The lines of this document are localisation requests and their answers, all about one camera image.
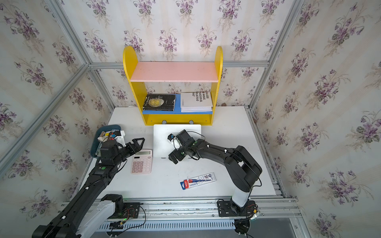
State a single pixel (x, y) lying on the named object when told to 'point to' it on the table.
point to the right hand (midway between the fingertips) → (176, 152)
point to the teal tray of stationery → (103, 133)
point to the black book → (159, 102)
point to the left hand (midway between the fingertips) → (142, 142)
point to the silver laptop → (162, 146)
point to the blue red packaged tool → (198, 180)
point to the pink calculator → (142, 162)
